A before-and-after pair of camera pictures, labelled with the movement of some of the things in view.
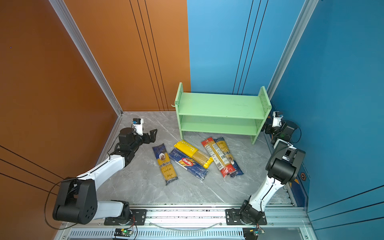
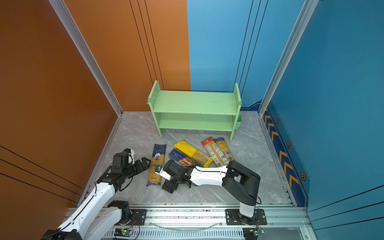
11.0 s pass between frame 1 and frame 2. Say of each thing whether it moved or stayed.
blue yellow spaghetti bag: stayed
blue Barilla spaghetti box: stayed
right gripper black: moved
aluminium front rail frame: stayed
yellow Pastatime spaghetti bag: stayed
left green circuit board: stayed
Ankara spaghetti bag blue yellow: moved
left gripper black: moved
